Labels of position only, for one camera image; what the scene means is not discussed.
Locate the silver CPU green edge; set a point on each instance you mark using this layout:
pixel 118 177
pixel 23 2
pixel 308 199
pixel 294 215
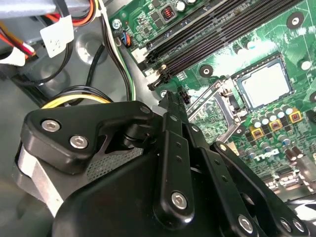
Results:
pixel 266 86

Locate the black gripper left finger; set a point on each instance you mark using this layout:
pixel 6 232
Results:
pixel 74 123

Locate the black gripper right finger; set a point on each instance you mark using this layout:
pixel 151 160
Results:
pixel 227 177

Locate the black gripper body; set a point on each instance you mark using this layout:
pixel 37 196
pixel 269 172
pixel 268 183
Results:
pixel 111 202

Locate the metal socket cover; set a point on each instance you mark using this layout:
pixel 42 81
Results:
pixel 225 113

